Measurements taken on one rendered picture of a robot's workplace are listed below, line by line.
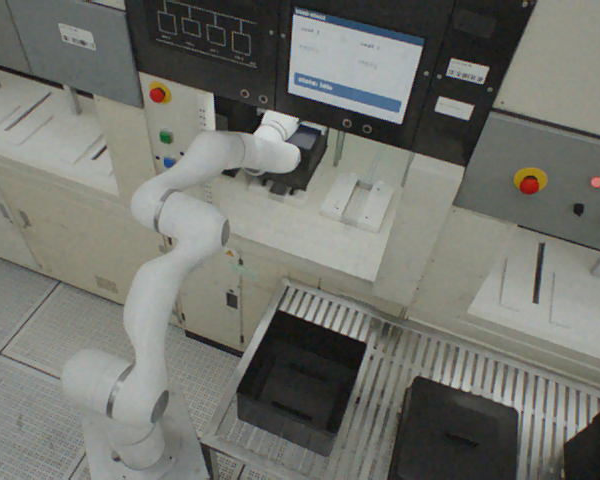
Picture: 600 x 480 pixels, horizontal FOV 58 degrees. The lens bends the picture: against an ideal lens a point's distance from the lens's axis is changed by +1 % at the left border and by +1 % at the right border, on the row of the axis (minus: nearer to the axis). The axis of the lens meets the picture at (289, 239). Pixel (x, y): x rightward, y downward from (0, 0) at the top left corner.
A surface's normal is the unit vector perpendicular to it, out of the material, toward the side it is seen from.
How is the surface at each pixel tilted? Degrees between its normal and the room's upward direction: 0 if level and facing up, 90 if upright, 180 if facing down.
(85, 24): 90
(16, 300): 0
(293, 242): 0
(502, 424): 0
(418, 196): 90
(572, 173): 90
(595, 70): 90
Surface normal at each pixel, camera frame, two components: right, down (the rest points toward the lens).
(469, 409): 0.06, -0.64
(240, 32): -0.36, 0.70
